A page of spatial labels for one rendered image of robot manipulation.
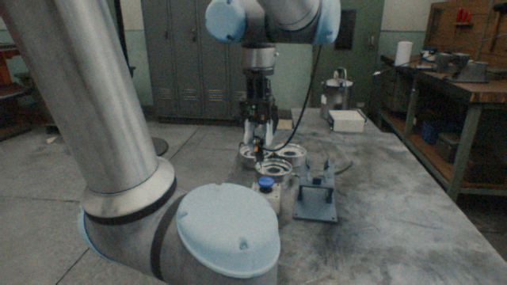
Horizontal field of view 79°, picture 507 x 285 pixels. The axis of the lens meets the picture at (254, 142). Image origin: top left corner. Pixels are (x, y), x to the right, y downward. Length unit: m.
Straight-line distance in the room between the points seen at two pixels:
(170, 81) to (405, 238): 3.45
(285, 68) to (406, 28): 1.49
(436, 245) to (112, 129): 0.64
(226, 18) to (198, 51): 3.18
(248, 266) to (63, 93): 0.24
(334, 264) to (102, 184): 0.44
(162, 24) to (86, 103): 3.53
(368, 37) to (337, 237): 3.23
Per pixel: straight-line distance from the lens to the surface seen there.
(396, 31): 4.21
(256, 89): 0.67
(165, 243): 0.38
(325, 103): 1.85
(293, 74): 4.08
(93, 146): 0.35
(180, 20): 3.77
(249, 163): 0.95
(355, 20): 3.75
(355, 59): 3.78
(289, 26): 0.48
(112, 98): 0.33
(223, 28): 0.55
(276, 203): 0.73
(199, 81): 3.77
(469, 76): 2.43
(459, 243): 0.79
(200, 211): 0.36
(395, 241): 0.73
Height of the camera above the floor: 1.23
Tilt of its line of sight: 22 degrees down
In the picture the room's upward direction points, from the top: straight up
